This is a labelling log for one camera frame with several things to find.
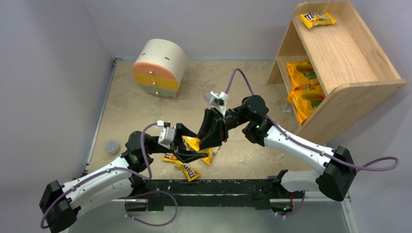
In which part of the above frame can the yellow candy pack horizontal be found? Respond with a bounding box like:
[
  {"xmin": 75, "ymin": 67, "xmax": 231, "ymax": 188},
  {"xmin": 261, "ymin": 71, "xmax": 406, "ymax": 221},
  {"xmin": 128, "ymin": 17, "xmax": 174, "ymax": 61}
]
[{"xmin": 183, "ymin": 136, "xmax": 201, "ymax": 151}]

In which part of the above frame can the large orange candy bag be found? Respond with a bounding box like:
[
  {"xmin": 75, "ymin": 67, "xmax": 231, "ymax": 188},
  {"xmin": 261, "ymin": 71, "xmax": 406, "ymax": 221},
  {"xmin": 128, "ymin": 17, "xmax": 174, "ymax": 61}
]
[
  {"xmin": 286, "ymin": 60, "xmax": 319, "ymax": 90},
  {"xmin": 287, "ymin": 84, "xmax": 326, "ymax": 124}
]

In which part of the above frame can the yellow candy pack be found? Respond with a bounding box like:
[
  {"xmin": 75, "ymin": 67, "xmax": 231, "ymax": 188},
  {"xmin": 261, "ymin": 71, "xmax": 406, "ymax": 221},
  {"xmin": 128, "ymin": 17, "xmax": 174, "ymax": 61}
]
[
  {"xmin": 299, "ymin": 13, "xmax": 337, "ymax": 29},
  {"xmin": 201, "ymin": 147, "xmax": 221, "ymax": 165}
]

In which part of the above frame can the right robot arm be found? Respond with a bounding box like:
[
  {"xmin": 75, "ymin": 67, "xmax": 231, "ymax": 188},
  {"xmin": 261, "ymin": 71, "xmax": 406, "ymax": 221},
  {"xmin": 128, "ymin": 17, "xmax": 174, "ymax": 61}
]
[{"xmin": 197, "ymin": 91, "xmax": 357, "ymax": 201}]

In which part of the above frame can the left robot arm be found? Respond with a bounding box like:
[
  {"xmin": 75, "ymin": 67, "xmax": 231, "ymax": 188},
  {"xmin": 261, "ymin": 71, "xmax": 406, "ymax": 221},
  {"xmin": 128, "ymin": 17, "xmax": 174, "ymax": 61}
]
[{"xmin": 39, "ymin": 120, "xmax": 209, "ymax": 233}]

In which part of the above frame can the yellow M&M pack left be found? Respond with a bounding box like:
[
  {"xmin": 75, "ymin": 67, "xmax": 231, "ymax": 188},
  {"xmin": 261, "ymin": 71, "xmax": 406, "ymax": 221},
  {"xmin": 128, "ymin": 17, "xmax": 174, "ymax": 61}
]
[{"xmin": 162, "ymin": 153, "xmax": 177, "ymax": 163}]

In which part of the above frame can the yellow m&m pack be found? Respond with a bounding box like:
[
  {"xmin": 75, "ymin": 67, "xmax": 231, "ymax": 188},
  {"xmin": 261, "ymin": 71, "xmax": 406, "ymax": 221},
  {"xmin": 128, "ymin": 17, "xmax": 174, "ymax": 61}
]
[
  {"xmin": 174, "ymin": 156, "xmax": 201, "ymax": 182},
  {"xmin": 162, "ymin": 153, "xmax": 177, "ymax": 163}
]

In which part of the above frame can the yellow M&M pack front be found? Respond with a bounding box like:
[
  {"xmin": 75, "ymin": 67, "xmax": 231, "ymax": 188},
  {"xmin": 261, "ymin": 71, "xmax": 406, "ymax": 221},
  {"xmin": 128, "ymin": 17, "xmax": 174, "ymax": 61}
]
[{"xmin": 174, "ymin": 156, "xmax": 201, "ymax": 182}]

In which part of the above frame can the round pastel drawer cabinet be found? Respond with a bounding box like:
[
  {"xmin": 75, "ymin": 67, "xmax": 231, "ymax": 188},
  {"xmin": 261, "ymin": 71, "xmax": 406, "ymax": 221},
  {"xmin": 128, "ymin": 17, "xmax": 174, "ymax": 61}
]
[{"xmin": 131, "ymin": 38, "xmax": 187, "ymax": 98}]

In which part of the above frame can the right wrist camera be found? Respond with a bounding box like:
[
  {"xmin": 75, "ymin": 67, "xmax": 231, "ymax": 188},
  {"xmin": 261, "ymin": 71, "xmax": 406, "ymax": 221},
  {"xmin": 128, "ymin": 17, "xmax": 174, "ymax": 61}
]
[{"xmin": 204, "ymin": 91, "xmax": 229, "ymax": 116}]

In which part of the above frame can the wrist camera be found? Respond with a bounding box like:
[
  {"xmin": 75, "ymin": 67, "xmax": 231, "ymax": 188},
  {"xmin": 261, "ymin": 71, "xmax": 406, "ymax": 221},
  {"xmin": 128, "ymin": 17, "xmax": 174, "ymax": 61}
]
[
  {"xmin": 156, "ymin": 120, "xmax": 176, "ymax": 148},
  {"xmin": 204, "ymin": 91, "xmax": 229, "ymax": 116}
]

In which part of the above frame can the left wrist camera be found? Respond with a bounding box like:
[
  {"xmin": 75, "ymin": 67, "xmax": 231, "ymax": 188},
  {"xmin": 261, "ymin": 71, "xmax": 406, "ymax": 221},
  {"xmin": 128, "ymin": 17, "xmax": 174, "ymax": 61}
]
[{"xmin": 156, "ymin": 120, "xmax": 176, "ymax": 148}]

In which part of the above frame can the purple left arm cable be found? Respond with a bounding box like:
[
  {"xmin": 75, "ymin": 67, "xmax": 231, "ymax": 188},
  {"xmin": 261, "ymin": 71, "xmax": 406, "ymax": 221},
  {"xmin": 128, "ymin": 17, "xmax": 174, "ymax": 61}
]
[{"xmin": 39, "ymin": 122, "xmax": 162, "ymax": 230}]

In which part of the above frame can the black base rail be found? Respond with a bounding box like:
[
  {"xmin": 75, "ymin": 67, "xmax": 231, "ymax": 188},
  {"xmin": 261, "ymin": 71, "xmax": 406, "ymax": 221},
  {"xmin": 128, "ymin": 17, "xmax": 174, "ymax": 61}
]
[{"xmin": 128, "ymin": 179, "xmax": 304, "ymax": 213}]

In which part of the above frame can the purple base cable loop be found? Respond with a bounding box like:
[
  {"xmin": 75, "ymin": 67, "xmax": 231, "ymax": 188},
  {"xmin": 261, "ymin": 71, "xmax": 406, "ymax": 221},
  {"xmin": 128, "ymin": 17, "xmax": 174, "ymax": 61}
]
[{"xmin": 124, "ymin": 189, "xmax": 179, "ymax": 226}]

